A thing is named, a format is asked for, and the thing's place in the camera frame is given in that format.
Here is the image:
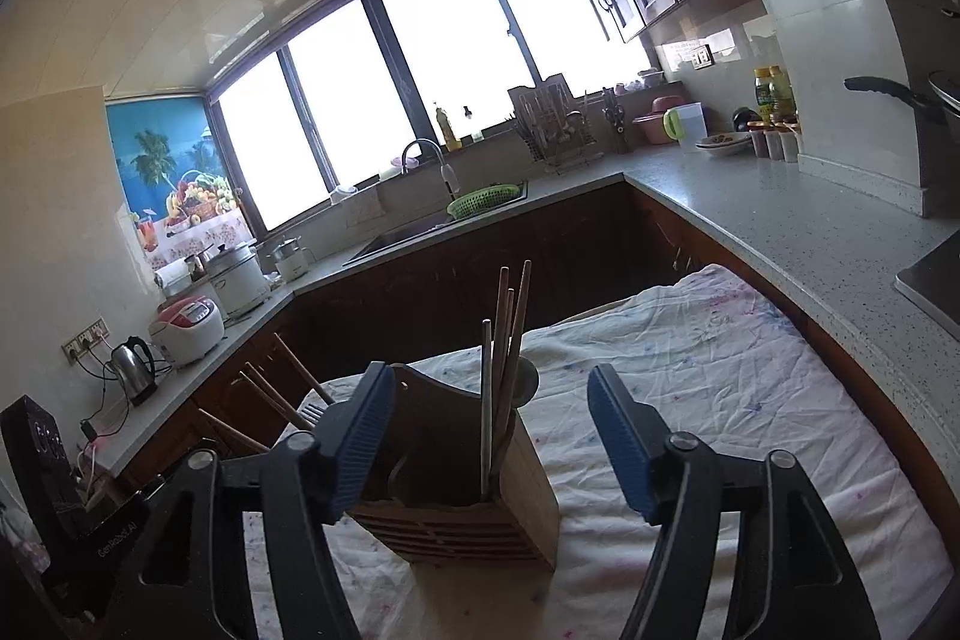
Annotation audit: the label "chrome faucet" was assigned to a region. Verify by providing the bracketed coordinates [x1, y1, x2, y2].
[399, 138, 461, 200]

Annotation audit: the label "kitchen window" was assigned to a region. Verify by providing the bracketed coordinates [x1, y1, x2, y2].
[202, 0, 655, 234]

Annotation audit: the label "knife block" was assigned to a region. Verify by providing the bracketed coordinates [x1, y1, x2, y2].
[601, 86, 639, 156]

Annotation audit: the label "pink plastic basin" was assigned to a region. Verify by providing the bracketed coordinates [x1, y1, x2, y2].
[633, 95, 695, 147]

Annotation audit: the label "steel electric kettle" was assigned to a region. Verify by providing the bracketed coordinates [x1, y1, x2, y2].
[108, 335, 159, 406]

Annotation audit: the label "wooden chopsticks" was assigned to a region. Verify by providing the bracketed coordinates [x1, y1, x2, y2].
[501, 260, 533, 431]

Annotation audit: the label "fruit wall poster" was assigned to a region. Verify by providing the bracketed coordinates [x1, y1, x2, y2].
[104, 95, 250, 271]

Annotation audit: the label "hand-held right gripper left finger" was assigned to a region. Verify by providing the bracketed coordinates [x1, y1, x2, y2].
[90, 364, 397, 640]

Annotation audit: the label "large white cooking pot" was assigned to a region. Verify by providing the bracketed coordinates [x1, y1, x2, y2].
[205, 240, 273, 320]

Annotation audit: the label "wall power strip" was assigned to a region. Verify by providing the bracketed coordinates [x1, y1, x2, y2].
[61, 318, 110, 361]

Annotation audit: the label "small white electric pot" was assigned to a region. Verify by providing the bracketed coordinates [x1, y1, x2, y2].
[269, 236, 313, 283]

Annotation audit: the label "wooden utensil holder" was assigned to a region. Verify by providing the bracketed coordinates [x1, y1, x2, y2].
[346, 362, 562, 572]

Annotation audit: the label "paper towel roll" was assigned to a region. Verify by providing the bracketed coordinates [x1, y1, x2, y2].
[153, 258, 197, 297]

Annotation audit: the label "floral white tablecloth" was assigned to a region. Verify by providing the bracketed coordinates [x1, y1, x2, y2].
[240, 263, 935, 640]

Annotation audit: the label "white and red rice cooker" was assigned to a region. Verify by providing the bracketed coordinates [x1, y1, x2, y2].
[148, 296, 227, 369]

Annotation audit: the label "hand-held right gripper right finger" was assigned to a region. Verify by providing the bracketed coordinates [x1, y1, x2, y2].
[587, 364, 882, 640]

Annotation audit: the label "kitchen sink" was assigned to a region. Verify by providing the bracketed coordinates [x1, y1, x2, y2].
[343, 211, 467, 271]

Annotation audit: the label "stainless steel cooktop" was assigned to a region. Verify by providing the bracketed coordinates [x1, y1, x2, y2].
[892, 233, 960, 327]

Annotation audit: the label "black wok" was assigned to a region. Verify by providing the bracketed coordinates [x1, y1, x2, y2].
[844, 75, 960, 140]

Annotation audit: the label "long wooden chopstick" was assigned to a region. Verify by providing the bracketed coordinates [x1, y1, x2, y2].
[238, 371, 305, 425]
[495, 287, 518, 386]
[197, 409, 271, 455]
[491, 266, 511, 431]
[247, 365, 310, 422]
[272, 332, 336, 406]

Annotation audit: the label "dish drying rack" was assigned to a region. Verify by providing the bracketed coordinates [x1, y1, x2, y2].
[508, 73, 602, 166]

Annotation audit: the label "wooden base cabinets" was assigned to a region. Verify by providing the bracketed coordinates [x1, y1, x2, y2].
[112, 181, 925, 536]

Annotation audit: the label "green-lidded clear pitcher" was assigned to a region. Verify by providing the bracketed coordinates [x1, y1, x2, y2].
[661, 101, 710, 151]

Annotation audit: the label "white plate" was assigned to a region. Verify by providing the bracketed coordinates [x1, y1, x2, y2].
[694, 131, 752, 154]

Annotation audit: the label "yellow detergent bottle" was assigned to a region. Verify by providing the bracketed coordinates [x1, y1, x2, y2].
[433, 101, 465, 154]

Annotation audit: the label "person's left forearm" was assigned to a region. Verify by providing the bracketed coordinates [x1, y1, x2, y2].
[0, 501, 50, 573]

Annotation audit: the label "grey kitchen countertop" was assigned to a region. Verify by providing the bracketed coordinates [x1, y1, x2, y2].
[82, 141, 960, 485]

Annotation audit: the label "green plastic basket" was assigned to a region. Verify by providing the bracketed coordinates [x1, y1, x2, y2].
[447, 183, 523, 220]

